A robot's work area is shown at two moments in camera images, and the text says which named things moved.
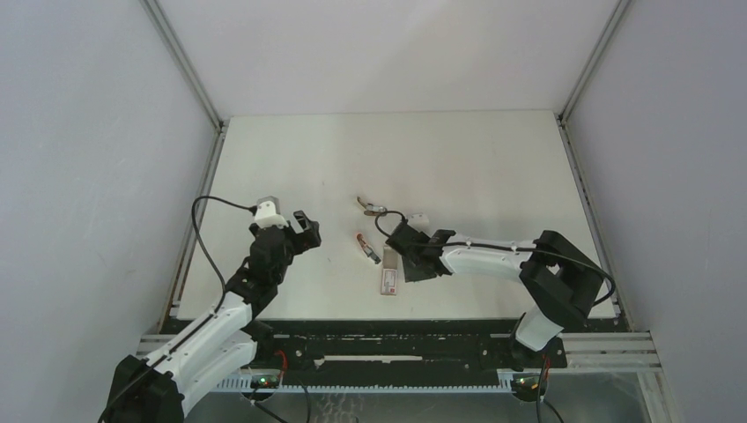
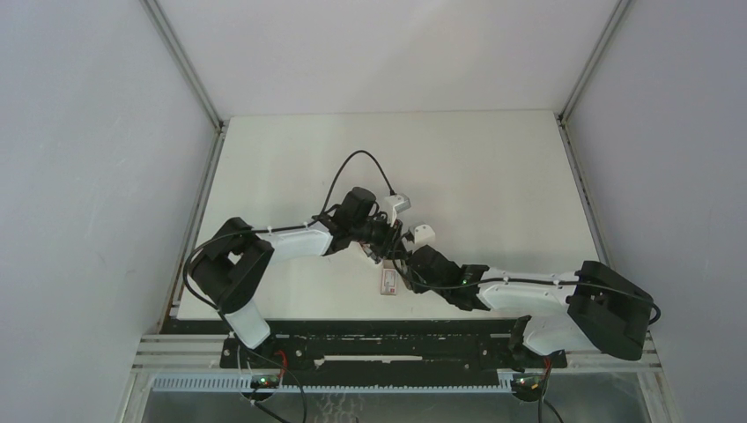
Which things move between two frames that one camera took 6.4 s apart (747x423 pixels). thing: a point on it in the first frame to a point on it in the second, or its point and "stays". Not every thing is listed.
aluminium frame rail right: [621, 306] stays
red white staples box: [389, 273] stays
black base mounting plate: [398, 346] stays
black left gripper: [307, 238] to [391, 235]
